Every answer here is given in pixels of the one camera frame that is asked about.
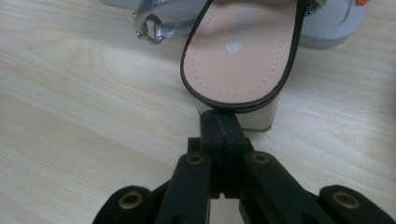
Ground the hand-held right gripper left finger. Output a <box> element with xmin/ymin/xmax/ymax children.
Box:
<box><xmin>187</xmin><ymin>109</ymin><xmax>227</xmax><ymax>200</ymax></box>

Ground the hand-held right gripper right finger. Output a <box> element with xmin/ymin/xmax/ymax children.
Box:
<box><xmin>219</xmin><ymin>111</ymin><xmax>254</xmax><ymax>200</ymax></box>

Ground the black rhinestone strap sandal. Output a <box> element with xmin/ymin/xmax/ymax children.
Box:
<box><xmin>132</xmin><ymin>0</ymin><xmax>328</xmax><ymax>133</ymax></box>

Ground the white two-tier shoe rack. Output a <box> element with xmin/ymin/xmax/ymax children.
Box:
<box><xmin>99</xmin><ymin>0</ymin><xmax>372</xmax><ymax>50</ymax></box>

